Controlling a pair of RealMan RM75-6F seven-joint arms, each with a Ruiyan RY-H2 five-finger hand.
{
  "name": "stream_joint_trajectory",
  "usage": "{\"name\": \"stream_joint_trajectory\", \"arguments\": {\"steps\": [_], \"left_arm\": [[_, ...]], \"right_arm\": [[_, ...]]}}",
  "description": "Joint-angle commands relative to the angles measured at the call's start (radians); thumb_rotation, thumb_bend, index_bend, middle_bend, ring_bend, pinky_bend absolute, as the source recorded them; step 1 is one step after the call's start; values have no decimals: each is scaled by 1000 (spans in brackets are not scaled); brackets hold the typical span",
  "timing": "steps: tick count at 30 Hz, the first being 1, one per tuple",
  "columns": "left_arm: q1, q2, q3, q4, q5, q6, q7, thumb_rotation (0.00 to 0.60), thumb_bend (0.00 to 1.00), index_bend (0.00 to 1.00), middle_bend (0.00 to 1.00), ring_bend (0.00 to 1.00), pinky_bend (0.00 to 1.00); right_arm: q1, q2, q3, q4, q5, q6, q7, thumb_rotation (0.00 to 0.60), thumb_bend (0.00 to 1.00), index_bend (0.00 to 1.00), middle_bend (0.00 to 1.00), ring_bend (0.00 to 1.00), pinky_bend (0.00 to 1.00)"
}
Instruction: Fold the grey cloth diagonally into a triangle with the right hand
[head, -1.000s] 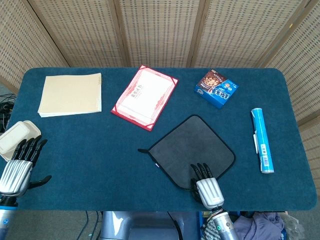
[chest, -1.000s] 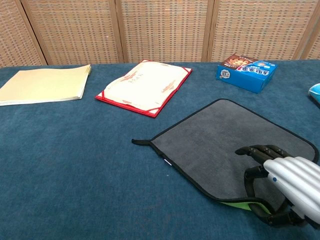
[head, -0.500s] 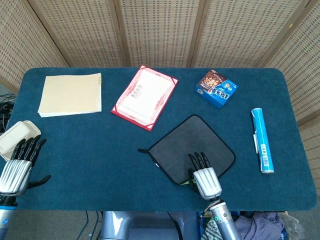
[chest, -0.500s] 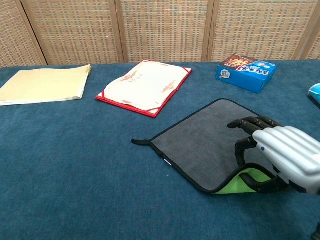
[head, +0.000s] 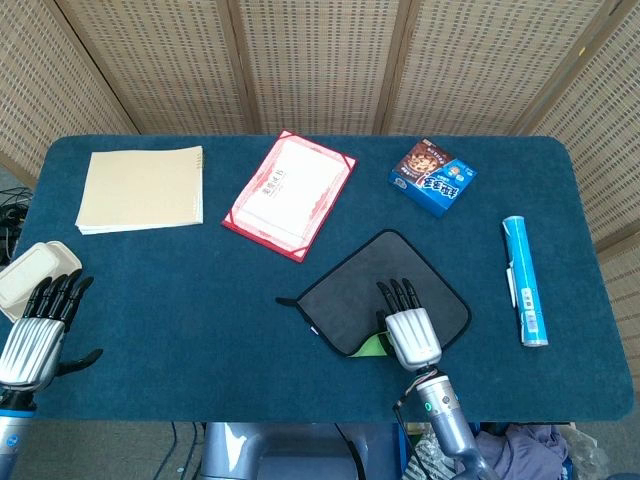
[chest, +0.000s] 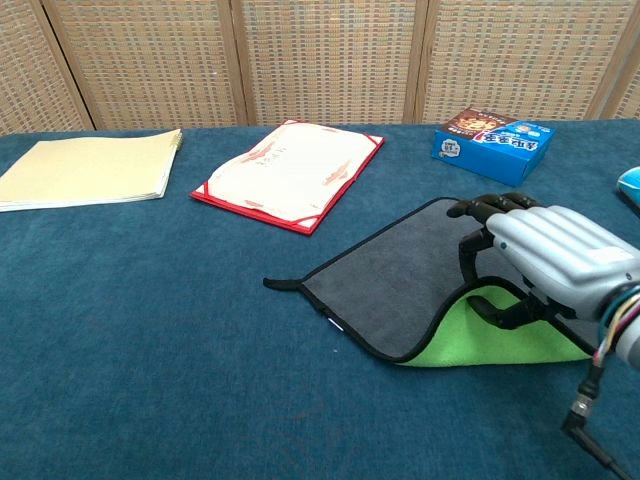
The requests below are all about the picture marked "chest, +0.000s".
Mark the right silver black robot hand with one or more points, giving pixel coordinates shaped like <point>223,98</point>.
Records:
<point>560,250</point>

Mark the grey and green cloth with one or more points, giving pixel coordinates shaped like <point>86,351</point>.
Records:
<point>390,280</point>

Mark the light blue rolled tube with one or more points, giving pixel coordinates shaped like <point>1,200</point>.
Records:
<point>631,187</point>

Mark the blue brown snack box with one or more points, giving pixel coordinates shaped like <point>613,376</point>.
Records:
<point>495,150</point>

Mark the red certificate folder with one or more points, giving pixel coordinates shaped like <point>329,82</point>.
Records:
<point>295,175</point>

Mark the woven wicker folding screen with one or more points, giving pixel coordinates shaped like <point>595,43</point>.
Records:
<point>320,60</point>

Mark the blue felt table cover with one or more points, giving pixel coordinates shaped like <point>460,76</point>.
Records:
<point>150,325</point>

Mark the beige spiral notebook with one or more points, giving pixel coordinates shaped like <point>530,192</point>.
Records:
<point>90,170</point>

